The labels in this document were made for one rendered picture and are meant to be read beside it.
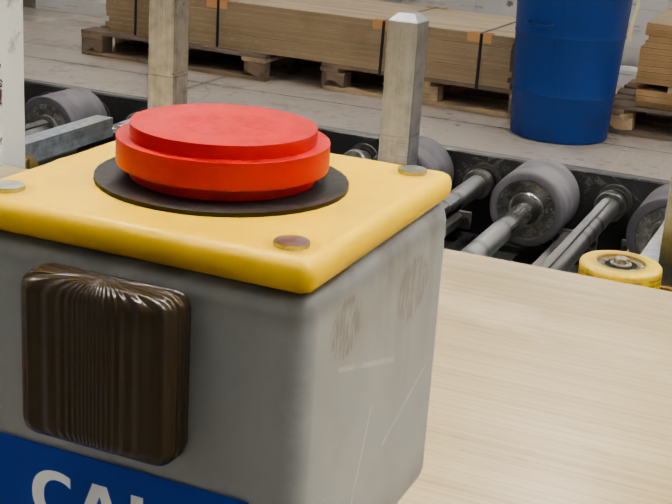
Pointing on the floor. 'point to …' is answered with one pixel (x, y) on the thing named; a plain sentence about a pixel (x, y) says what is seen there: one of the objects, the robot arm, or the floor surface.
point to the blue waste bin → (567, 68)
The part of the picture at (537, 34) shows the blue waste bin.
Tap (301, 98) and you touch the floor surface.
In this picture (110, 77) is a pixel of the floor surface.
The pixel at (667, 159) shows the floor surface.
